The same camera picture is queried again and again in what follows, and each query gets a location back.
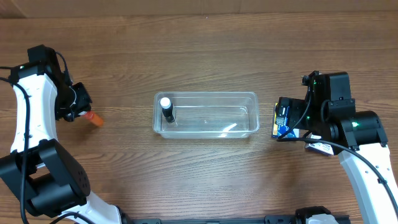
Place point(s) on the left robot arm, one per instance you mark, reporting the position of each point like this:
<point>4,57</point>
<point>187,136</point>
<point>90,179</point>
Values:
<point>44,177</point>

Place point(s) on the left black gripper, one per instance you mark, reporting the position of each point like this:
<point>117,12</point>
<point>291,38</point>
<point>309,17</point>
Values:
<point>84,103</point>

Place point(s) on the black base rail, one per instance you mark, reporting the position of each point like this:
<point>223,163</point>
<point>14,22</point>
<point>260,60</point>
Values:
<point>316,214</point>

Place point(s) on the white box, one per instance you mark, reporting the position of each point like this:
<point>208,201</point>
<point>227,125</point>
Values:
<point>321,148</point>

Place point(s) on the black bottle white cap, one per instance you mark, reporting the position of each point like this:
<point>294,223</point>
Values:
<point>167,109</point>

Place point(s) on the orange tube white cap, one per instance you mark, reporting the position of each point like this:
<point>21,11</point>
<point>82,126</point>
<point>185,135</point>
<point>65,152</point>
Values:
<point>93,118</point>

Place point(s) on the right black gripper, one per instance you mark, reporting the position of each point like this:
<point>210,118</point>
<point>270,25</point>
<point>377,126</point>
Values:
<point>295,106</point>

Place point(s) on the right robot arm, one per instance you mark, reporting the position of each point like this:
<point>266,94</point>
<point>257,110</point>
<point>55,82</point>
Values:
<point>328,114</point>

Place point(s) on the blue yellow VapoDrops box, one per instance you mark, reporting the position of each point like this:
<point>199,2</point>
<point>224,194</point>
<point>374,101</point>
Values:
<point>280,129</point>

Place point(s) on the clear plastic container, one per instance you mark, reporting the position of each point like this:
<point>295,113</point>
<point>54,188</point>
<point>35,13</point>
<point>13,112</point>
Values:
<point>208,114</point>

